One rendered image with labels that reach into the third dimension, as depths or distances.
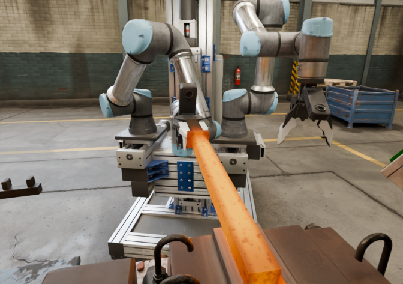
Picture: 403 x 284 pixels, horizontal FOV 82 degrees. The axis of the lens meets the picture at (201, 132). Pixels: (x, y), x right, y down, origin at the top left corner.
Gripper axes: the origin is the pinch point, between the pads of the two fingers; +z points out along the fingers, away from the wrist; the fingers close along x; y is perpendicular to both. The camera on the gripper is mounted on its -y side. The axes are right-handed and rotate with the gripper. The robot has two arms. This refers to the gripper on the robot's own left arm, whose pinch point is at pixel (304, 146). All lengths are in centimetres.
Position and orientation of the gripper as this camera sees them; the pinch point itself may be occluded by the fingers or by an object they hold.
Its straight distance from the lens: 76.4
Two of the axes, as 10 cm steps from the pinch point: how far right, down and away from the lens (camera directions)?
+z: 0.0, 9.6, 2.8
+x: -9.9, -0.3, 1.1
